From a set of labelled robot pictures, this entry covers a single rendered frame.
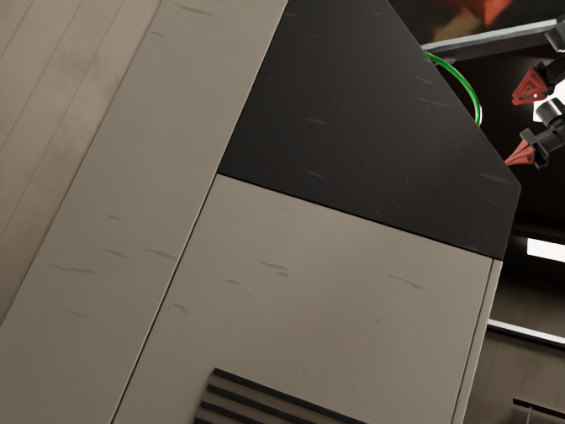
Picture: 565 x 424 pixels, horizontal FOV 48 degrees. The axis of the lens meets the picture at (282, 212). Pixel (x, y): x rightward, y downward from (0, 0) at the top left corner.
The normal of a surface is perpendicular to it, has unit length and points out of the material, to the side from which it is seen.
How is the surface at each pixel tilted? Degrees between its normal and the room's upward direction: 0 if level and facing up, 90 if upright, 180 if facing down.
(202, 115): 90
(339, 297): 90
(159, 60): 90
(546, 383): 90
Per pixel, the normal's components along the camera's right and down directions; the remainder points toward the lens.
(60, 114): 0.89, 0.19
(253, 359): -0.07, -0.34
